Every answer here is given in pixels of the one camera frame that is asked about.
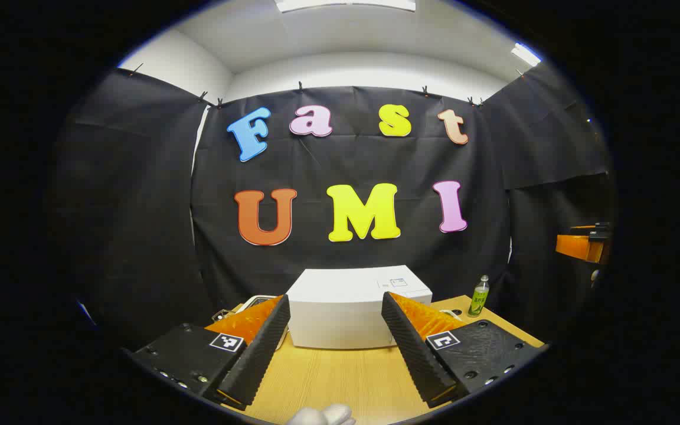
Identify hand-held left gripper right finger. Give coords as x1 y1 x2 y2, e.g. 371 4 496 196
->
381 291 547 409

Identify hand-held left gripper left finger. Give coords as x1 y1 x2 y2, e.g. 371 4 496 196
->
130 294 291 412

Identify white microwave oven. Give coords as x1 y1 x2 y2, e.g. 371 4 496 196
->
286 267 433 350

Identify white toaster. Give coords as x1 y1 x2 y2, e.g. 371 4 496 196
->
216 294 289 349

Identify green label drink bottle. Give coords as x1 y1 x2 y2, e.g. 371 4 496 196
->
468 274 490 318

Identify ceiling light panel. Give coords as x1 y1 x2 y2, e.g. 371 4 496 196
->
511 42 542 67

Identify black backdrop cloth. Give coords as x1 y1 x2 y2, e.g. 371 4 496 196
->
51 65 615 349

